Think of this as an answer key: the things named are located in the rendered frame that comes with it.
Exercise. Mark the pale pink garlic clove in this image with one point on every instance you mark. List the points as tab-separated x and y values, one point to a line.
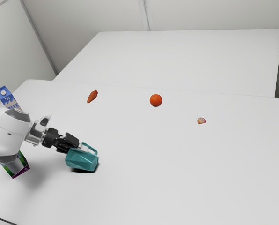
201	120

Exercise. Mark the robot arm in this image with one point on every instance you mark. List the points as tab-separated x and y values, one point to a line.
9	131

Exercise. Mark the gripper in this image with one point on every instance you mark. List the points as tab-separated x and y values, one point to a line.
52	137

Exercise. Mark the orange fruit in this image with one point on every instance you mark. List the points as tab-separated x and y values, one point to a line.
156	100

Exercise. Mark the teal faceted mug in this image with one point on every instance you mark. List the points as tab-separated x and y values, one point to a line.
82	158

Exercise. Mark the orange sweet potato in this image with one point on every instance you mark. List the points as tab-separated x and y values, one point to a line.
92	96

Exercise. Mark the milk carton with blue top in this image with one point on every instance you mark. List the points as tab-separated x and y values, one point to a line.
14	161

